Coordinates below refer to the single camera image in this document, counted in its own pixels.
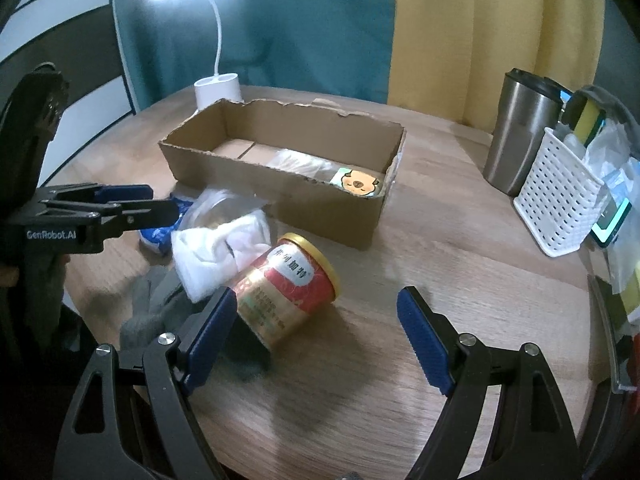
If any white towel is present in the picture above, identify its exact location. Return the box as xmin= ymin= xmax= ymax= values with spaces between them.
xmin=171 ymin=209 xmax=271 ymax=304

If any brown cardboard box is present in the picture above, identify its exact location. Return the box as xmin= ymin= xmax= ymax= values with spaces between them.
xmin=160 ymin=99 xmax=406 ymax=249

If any cartoon tissue pack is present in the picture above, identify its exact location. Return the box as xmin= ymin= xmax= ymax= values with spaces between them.
xmin=330 ymin=167 xmax=384 ymax=197

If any white perforated plastic basket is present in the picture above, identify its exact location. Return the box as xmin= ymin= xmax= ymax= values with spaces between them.
xmin=513 ymin=128 xmax=610 ymax=258

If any yellow green sponge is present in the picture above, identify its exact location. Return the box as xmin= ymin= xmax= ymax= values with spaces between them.
xmin=570 ymin=94 xmax=606 ymax=146

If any clear snack bag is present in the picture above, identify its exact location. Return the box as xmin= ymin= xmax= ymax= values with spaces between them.
xmin=179 ymin=188 xmax=268 ymax=230

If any yellow curtain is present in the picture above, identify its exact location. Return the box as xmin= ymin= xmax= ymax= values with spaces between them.
xmin=387 ymin=0 xmax=640 ymax=137

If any grey knit glove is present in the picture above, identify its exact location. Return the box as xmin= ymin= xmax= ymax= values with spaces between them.
xmin=118 ymin=263 xmax=266 ymax=380

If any cotton swab bag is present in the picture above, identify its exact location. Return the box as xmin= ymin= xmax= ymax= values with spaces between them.
xmin=266 ymin=148 xmax=341 ymax=182

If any blue white packet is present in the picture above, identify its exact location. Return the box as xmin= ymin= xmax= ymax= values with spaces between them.
xmin=139 ymin=194 xmax=194 ymax=257

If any steel travel mug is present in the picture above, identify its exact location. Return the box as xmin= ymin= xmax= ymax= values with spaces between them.
xmin=483 ymin=68 xmax=563 ymax=197

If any red gold tin can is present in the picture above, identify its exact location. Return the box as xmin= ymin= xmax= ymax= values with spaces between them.
xmin=230 ymin=232 xmax=341 ymax=350

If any teal curtain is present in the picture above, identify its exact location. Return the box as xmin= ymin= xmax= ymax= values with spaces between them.
xmin=113 ymin=0 xmax=395 ymax=110

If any clear plastic bag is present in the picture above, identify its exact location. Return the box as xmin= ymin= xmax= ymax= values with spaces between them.
xmin=581 ymin=86 xmax=640 ymax=281

